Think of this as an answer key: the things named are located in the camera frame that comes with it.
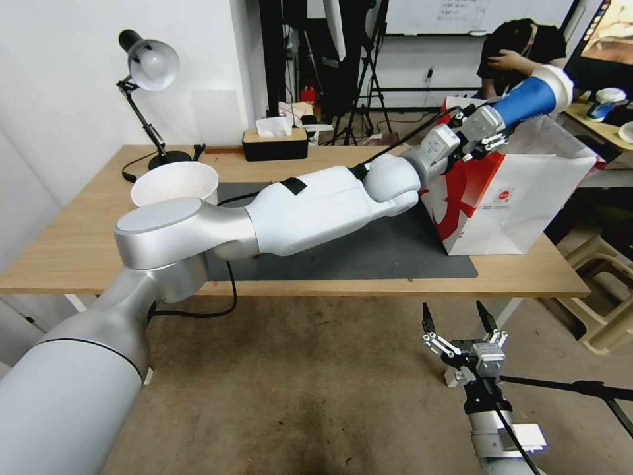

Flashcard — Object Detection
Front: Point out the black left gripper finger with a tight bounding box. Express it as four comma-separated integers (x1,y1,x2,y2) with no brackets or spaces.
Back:
450,104,477,129
473,129,510,160

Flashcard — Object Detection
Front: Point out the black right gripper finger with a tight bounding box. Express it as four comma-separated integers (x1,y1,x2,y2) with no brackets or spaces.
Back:
475,300,510,350
421,301,466,360

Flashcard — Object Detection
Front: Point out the white red paper delivery bag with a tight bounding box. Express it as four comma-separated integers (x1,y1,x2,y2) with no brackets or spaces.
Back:
419,96,605,257

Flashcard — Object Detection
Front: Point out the white cardboard box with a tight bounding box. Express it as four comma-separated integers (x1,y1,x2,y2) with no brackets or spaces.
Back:
276,100,317,125

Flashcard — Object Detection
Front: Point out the black tissue box wooden lid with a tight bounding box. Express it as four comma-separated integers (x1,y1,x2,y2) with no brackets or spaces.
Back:
242,117,309,163

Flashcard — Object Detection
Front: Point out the white disposable takeout bowl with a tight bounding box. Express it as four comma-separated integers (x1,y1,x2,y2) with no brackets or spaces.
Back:
130,162,219,208

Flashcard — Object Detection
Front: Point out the blue cylinder with white cap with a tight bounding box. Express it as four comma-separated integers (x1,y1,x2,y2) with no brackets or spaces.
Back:
492,67,576,131

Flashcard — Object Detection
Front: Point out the dark grey table mat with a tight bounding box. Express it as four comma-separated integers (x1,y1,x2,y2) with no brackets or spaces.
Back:
205,181,479,280

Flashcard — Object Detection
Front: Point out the black tripod leg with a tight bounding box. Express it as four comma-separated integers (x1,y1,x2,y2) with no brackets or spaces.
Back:
499,375,633,428

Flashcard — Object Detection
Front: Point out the person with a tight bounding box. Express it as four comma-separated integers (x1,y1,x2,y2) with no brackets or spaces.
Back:
476,18,568,100

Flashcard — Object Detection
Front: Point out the whiteboard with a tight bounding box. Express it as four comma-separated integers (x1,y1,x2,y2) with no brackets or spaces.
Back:
385,0,580,37

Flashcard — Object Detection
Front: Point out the black tripod stand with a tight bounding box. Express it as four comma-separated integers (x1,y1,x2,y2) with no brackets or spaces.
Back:
330,0,398,145

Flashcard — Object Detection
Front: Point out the beige plastic stool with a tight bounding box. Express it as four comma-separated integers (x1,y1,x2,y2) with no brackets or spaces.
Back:
543,231,633,355

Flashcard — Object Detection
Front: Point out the white blue round container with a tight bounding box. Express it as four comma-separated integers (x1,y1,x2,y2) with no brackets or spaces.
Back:
589,87,627,123

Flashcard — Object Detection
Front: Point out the black silver desk lamp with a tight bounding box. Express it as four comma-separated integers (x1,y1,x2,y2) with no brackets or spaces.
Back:
116,29,195,172

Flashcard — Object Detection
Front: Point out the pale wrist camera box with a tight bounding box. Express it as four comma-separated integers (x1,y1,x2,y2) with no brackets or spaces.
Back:
471,342,506,381
468,108,505,142

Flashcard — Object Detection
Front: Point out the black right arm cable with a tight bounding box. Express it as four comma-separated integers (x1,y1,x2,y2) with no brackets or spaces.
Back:
484,377,543,475

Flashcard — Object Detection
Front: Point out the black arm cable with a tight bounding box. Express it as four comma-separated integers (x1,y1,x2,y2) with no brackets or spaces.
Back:
484,377,543,475
353,104,478,175

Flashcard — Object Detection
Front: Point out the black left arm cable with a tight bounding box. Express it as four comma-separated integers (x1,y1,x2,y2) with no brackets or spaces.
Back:
353,104,478,175

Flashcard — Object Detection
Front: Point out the black lamp cable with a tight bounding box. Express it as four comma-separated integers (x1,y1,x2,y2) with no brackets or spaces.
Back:
120,152,165,182

